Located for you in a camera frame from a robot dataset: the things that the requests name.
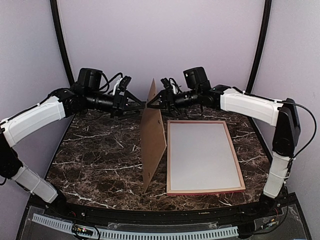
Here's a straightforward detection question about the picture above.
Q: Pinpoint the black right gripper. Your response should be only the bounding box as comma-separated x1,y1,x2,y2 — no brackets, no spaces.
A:
147,88,200,118

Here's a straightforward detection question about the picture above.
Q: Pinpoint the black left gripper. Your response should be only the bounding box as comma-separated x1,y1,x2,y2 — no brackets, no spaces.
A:
85,89,146,120

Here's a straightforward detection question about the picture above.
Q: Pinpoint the brown fibreboard backing board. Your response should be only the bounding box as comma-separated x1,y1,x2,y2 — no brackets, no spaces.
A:
139,77,168,194

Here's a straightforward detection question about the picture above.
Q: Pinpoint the white photo mat board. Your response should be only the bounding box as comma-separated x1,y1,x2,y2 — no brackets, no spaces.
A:
169,123,242,191

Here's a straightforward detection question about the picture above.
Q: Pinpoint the wooden pink picture frame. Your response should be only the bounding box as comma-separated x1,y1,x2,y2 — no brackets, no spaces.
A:
166,119,246,196

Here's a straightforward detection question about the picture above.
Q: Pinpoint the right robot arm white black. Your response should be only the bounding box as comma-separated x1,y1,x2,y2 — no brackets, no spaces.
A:
147,84,301,217

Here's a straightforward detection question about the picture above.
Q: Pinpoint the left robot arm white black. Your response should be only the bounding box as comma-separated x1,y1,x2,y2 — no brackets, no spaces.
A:
0,82,145,218

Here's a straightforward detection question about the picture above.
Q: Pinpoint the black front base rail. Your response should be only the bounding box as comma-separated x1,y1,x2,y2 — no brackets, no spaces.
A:
24,192,301,226

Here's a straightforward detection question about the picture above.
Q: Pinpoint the left black corner post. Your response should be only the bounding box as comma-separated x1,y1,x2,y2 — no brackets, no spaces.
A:
49,0,75,86

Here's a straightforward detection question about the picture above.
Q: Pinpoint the black corner post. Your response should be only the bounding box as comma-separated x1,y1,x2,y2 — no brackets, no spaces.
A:
49,0,75,86
245,0,272,93

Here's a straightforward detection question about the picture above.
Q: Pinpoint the right black corner post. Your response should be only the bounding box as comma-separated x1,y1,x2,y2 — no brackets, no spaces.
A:
245,0,272,93

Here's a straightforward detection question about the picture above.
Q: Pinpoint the white slotted cable duct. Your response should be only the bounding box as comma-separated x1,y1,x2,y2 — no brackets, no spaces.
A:
31,213,239,240

